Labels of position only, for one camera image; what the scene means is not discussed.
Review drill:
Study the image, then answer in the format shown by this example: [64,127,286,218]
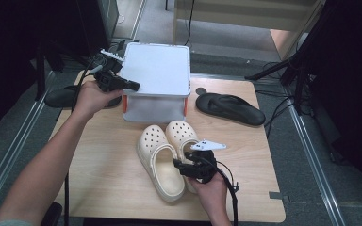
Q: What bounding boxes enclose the beige wooden furniture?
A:
[173,0,326,60]

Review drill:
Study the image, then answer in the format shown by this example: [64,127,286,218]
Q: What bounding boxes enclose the dark cabinet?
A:
[74,0,121,59]

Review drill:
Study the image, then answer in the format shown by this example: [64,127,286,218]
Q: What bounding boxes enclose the black tape strip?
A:
[268,190,290,203]

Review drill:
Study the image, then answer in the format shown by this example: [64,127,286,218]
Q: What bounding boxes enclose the right hand-held gripper cable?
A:
[201,154,240,226]

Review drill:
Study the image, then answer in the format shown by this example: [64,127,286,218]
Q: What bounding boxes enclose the black metal stand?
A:
[34,40,104,102]

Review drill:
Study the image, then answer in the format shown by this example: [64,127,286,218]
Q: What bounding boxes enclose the black curtain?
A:
[0,0,86,142]
[307,0,362,205]

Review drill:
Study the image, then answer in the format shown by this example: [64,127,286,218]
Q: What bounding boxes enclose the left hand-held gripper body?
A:
[92,48,130,93]

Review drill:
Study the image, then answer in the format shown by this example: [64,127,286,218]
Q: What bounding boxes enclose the cream clog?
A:
[136,124,187,202]
[164,120,202,194]

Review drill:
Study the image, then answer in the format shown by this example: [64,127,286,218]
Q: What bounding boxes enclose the black flip-flop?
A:
[195,92,267,127]
[43,85,123,110]

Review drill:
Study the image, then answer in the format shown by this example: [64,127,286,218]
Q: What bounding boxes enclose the hanging black cable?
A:
[183,0,196,47]

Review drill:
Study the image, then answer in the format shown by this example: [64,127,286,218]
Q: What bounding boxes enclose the person's left hand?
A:
[73,80,124,121]

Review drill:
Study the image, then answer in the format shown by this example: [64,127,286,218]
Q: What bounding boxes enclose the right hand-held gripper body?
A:
[182,139,228,185]

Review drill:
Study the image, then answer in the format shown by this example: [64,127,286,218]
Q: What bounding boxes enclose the person's right hand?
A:
[187,173,231,218]

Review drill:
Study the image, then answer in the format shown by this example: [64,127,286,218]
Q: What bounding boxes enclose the metal floor rail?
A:
[284,102,348,226]
[0,70,56,218]

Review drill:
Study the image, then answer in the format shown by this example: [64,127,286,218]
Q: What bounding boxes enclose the black tripod stand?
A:
[244,46,315,116]

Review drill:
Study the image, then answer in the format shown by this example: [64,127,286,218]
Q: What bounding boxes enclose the white shoe rack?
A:
[119,41,192,124]

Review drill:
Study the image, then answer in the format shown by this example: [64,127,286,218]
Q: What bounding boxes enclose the black floor cables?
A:
[254,60,300,130]

